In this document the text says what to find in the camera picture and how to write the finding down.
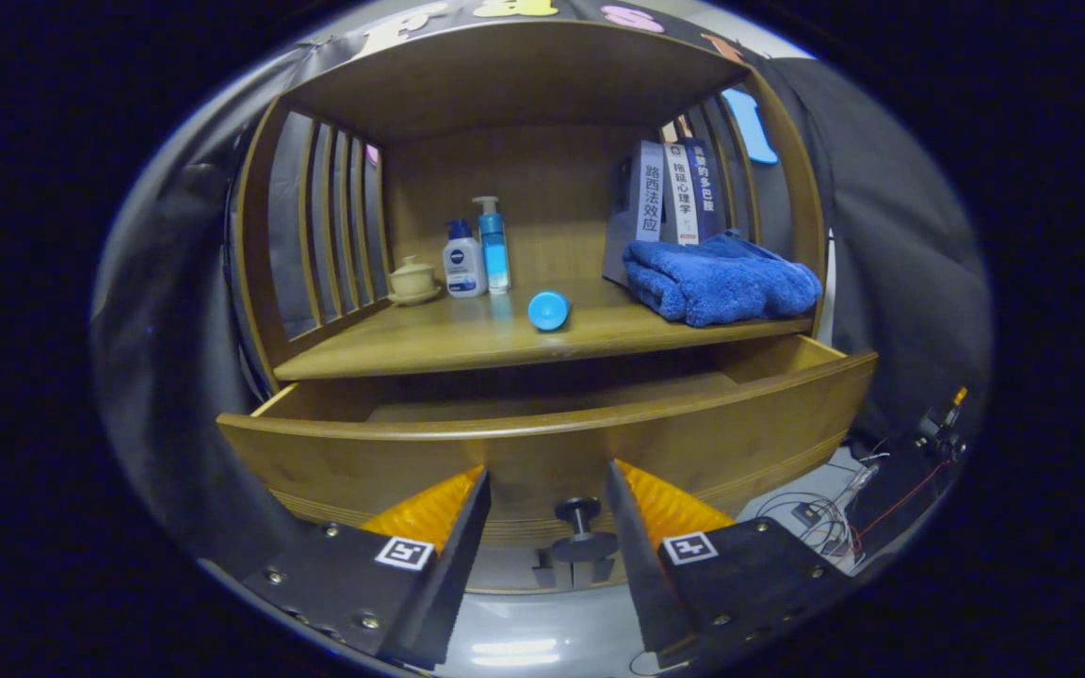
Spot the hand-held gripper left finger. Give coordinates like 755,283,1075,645
243,464,493,671

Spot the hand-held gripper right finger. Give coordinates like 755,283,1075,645
606,460,852,668

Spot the wooden drawer with black knob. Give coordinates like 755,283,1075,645
216,334,880,594

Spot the blue and white tube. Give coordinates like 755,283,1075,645
527,290,571,332

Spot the wooden countertop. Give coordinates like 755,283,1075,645
274,278,815,382

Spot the wooden cabinet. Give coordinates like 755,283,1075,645
216,19,880,594

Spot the cream lidded cup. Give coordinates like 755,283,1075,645
387,255,443,306

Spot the blue folded towel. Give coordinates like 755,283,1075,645
623,231,823,328

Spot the white bottle with blue cap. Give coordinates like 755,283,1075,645
442,219,488,299

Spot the blue pump bottle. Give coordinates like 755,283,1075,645
472,196,512,295

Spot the black device with orange tip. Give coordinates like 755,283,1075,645
915,386,969,462

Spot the grey book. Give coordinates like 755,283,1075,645
602,140,666,286

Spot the white book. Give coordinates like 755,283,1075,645
661,143,700,246

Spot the dark blue book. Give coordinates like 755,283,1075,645
680,137,724,241

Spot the black backdrop cloth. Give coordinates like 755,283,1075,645
90,0,994,566

